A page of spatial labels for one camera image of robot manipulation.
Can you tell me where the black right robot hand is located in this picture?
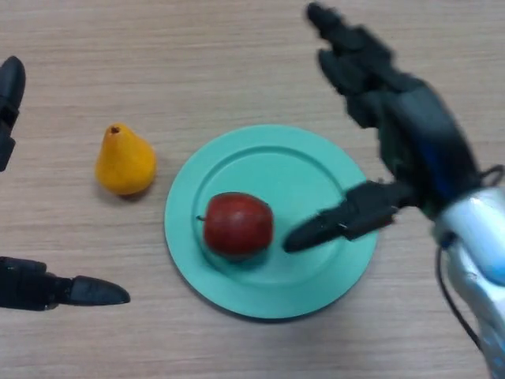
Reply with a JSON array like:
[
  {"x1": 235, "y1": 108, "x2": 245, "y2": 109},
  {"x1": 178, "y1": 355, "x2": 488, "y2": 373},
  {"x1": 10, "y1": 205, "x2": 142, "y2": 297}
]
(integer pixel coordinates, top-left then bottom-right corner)
[{"x1": 282, "y1": 2, "x2": 484, "y2": 253}]

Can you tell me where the green round plate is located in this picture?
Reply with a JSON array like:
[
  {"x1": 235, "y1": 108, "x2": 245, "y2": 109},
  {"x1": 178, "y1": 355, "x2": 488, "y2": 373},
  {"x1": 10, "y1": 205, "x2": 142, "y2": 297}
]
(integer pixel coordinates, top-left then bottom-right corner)
[{"x1": 164, "y1": 125, "x2": 380, "y2": 320}]

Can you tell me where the red apple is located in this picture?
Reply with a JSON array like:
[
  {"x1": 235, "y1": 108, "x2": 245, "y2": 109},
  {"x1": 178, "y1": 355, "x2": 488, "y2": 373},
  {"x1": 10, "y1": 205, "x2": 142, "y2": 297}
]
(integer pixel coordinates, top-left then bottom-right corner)
[{"x1": 196, "y1": 192, "x2": 275, "y2": 261}]

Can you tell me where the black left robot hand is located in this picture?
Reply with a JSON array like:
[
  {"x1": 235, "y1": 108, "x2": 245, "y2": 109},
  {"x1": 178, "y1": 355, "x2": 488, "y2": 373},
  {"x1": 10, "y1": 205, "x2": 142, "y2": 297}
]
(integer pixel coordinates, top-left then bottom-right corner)
[{"x1": 0, "y1": 55, "x2": 131, "y2": 312}]

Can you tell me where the yellow pear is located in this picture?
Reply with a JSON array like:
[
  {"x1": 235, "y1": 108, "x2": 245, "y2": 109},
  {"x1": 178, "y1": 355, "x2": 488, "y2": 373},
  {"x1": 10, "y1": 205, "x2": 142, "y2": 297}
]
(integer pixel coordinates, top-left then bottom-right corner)
[{"x1": 94, "y1": 122, "x2": 158, "y2": 197}]

